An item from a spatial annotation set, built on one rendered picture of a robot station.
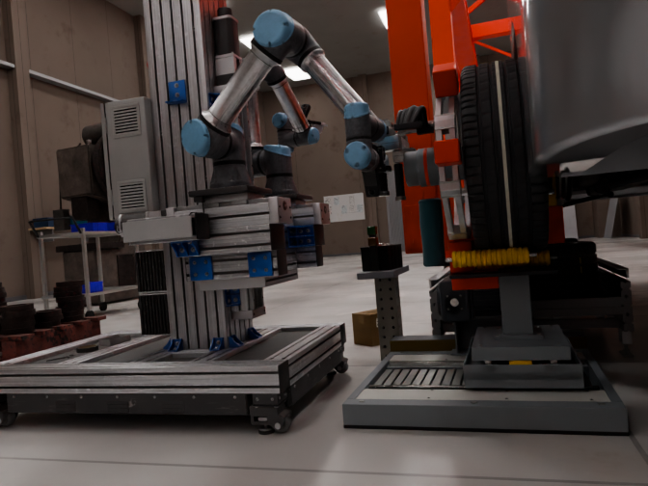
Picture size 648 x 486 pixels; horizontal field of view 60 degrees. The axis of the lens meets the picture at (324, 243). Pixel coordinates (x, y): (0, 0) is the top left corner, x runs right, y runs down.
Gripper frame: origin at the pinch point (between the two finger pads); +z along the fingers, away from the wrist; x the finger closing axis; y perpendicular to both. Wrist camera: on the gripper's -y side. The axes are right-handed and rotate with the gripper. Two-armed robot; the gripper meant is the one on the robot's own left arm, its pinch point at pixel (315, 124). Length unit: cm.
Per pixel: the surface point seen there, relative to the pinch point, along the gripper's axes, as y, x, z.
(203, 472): 117, 60, -147
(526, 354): 87, 129, -75
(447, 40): -87, 12, 171
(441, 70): -2, 99, -83
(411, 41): -32, 61, -18
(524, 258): 57, 125, -70
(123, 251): 120, -474, 267
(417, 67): -21, 64, -17
